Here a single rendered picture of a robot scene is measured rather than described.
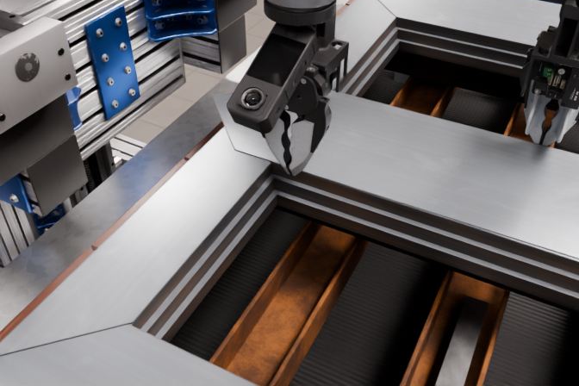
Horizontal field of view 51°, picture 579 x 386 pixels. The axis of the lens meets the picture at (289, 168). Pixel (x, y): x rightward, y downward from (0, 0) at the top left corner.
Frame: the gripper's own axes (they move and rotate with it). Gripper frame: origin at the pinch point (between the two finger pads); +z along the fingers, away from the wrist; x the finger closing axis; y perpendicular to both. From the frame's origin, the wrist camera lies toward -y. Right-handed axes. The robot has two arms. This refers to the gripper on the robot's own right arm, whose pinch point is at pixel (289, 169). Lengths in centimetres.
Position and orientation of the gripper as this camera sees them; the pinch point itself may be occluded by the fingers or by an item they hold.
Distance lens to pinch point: 71.0
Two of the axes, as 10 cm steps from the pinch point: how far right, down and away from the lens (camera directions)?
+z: 0.0, 7.8, 6.3
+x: -8.9, -2.9, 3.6
